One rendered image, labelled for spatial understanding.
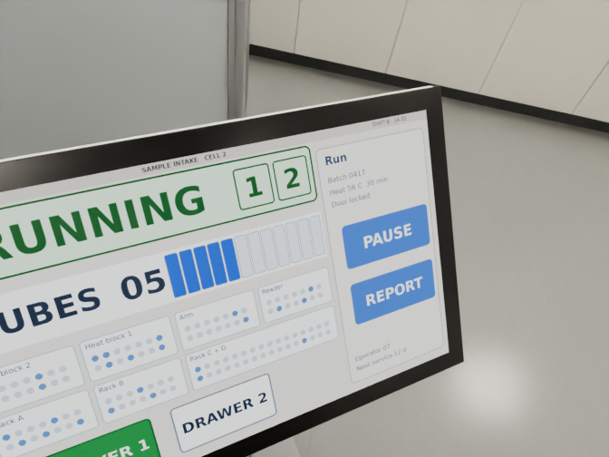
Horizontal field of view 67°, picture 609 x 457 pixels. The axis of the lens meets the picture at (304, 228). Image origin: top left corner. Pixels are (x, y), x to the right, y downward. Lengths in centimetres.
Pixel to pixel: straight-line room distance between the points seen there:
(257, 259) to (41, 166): 18
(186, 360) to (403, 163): 27
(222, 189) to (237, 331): 13
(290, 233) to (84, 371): 20
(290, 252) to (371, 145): 13
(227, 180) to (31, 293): 17
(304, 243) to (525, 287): 166
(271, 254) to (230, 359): 10
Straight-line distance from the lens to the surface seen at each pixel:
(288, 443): 146
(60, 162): 39
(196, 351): 43
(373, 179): 45
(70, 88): 144
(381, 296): 48
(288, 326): 45
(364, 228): 45
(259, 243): 41
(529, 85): 273
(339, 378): 49
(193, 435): 47
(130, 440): 46
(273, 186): 41
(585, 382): 195
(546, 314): 201
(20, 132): 167
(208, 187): 39
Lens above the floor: 145
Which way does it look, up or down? 51 degrees down
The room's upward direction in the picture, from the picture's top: 11 degrees clockwise
